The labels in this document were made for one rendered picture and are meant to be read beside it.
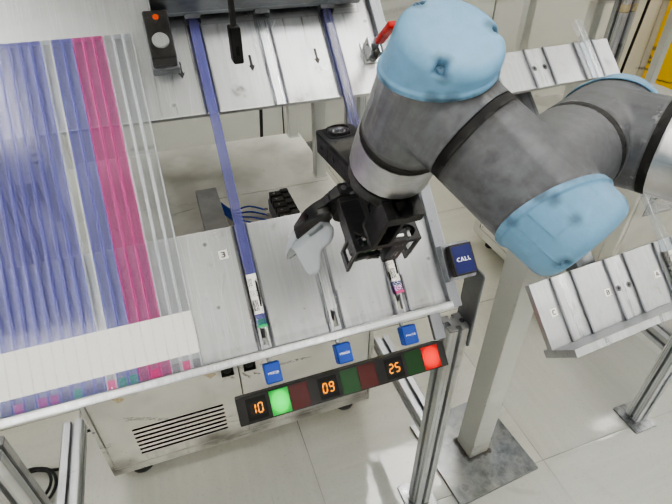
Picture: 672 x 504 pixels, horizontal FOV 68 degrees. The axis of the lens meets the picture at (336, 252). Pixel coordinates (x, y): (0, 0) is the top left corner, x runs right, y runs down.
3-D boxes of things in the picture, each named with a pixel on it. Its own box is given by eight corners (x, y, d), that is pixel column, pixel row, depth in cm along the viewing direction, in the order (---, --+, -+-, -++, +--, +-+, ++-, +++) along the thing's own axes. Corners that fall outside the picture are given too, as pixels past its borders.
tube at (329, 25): (401, 292, 80) (403, 291, 78) (393, 294, 79) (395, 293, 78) (326, 3, 85) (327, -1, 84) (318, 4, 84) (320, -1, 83)
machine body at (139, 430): (369, 412, 148) (380, 245, 110) (120, 490, 129) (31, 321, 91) (305, 278, 196) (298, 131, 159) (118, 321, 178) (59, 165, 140)
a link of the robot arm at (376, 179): (346, 107, 41) (433, 95, 43) (336, 140, 45) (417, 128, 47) (375, 183, 39) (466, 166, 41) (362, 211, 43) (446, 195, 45)
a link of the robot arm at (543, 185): (670, 170, 34) (551, 65, 36) (613, 241, 27) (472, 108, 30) (587, 233, 40) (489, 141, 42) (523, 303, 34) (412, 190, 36)
